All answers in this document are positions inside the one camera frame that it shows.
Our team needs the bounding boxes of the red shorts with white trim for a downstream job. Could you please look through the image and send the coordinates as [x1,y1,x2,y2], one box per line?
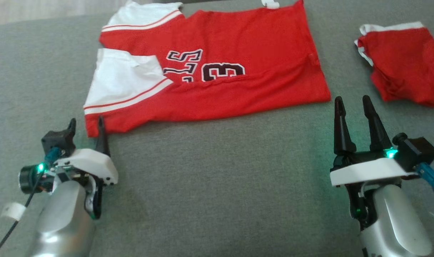
[354,22,434,108]

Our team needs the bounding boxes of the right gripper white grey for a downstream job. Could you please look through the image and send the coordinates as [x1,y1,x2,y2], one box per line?
[329,95,418,230]

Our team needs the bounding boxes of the white tape tag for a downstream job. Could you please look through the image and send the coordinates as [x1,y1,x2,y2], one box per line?
[1,202,26,220]

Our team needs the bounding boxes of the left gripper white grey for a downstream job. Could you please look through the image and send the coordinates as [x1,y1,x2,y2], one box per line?
[19,116,119,220]

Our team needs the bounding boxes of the red jersey with white sleeves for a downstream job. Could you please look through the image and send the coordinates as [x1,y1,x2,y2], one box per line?
[83,0,332,138]

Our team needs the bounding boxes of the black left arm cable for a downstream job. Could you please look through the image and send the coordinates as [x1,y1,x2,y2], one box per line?
[0,147,63,257]

